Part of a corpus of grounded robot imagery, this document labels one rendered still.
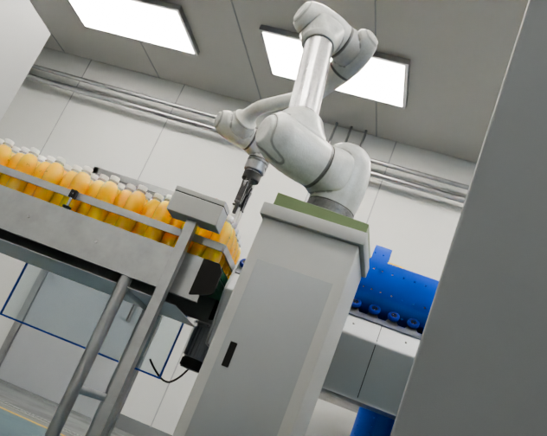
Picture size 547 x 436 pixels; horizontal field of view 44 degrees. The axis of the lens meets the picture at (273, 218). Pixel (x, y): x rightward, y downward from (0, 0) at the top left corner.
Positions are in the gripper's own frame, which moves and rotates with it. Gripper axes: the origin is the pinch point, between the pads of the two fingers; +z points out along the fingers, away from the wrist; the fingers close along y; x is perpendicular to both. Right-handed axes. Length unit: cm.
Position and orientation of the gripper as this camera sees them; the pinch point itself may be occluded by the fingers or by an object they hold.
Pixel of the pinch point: (234, 216)
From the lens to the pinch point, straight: 271.8
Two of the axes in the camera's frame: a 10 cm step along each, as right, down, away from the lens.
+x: -9.3, -3.2, 1.9
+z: -3.7, 8.8, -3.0
